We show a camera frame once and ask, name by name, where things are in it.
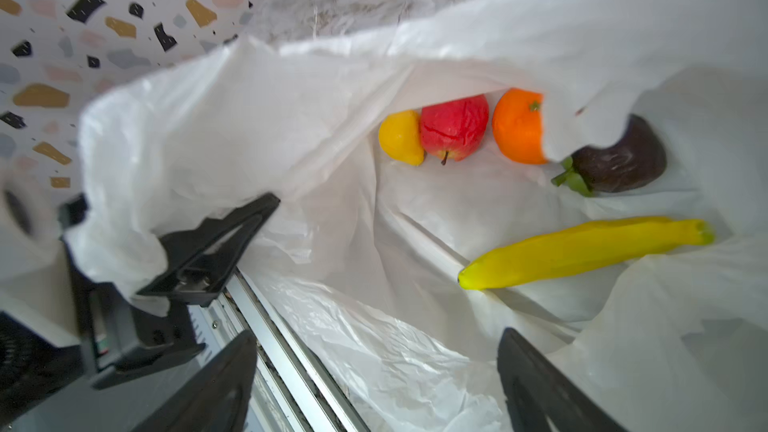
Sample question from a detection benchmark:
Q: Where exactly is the white plastic bag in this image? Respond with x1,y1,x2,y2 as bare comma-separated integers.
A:
66,0,767,431

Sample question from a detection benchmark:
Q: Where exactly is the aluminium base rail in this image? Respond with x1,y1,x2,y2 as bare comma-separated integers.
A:
189,271,369,431

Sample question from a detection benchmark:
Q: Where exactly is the red apple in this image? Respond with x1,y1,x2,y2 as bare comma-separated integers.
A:
419,95,490,165

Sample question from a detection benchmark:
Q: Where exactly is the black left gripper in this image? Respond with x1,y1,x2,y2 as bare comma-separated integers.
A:
64,193,280,390

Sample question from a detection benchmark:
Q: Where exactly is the orange fruit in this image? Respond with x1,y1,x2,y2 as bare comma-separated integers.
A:
492,88,548,165

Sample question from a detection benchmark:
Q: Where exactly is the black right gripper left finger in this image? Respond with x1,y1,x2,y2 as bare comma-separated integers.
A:
135,331,257,432

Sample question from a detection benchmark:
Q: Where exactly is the dark purple mangosteen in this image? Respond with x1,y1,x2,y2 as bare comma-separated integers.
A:
551,114,667,197

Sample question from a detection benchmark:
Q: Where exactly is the yellow banana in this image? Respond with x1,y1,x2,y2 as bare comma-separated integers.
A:
458,216,715,290

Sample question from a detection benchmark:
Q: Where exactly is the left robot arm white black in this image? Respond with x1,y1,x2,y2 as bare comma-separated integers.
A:
1,166,280,424

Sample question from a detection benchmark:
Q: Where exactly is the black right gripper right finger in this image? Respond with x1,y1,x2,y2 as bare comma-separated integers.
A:
497,328,624,431

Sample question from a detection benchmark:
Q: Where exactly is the yellow lemon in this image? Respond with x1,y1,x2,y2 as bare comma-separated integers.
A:
378,110,425,166

